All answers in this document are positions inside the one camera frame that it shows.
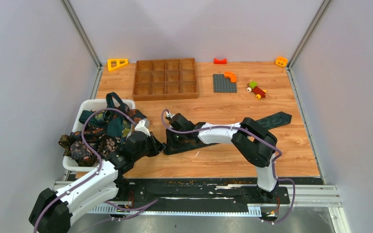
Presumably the dark green leaf tie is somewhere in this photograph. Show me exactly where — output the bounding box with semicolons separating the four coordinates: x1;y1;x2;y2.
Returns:
161;109;292;155

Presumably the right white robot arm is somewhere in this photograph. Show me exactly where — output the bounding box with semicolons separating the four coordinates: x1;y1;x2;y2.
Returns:
161;110;282;203

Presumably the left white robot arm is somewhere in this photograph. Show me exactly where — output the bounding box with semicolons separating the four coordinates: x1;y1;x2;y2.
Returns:
29;131;165;233

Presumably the pile of patterned ties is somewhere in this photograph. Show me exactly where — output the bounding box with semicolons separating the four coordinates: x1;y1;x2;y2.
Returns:
58;92;147;166

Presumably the wooden compartment tray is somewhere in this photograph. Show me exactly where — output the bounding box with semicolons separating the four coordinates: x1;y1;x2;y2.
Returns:
133;58;199;101

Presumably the grey studded baseplate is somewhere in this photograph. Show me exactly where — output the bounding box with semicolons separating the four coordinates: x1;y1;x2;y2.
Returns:
213;74;237;93

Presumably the white plastic basket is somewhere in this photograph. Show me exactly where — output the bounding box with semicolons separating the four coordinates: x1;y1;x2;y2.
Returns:
63;99;136;172

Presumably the orange curved block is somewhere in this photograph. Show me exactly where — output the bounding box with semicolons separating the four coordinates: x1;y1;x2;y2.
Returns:
224;71;237;83

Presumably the yellow triangular block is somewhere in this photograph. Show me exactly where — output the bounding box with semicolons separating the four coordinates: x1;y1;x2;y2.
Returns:
107;58;129;72

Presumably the red plastic block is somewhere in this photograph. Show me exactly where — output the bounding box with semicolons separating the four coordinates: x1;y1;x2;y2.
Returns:
213;58;228;65

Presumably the toy brick car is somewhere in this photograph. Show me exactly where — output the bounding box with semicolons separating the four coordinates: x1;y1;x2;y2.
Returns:
246;81;266;100

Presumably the orange round block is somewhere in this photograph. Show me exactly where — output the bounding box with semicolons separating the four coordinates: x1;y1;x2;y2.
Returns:
275;56;288;67

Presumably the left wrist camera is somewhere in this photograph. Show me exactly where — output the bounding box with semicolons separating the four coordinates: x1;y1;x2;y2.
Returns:
134;118;151;136

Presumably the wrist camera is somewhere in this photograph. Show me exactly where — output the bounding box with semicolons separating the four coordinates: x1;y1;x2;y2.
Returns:
165;112;175;121
134;118;151;136

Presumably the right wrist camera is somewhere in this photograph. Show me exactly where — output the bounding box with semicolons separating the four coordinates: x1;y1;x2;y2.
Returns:
165;112;175;121

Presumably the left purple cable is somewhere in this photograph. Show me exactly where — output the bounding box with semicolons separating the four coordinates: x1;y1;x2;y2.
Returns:
34;108;139;233

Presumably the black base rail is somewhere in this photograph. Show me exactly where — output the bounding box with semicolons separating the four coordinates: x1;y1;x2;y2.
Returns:
98;176;292;215

